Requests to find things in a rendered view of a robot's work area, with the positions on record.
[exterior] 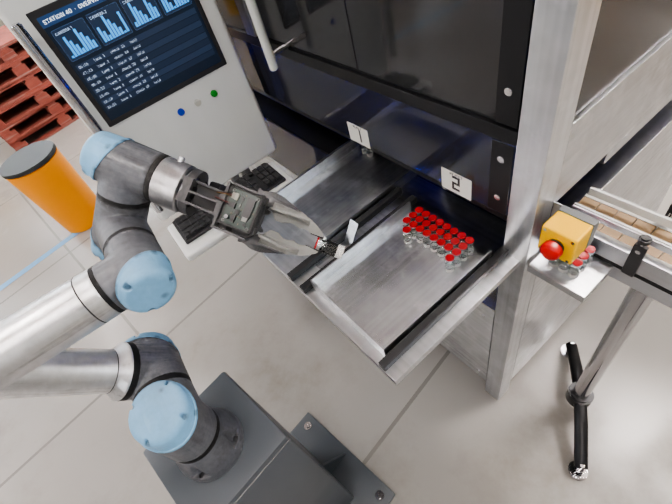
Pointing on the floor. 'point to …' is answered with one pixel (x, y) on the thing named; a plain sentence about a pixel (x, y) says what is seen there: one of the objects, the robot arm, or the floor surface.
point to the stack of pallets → (26, 96)
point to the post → (538, 161)
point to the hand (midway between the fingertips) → (313, 241)
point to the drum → (51, 184)
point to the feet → (577, 414)
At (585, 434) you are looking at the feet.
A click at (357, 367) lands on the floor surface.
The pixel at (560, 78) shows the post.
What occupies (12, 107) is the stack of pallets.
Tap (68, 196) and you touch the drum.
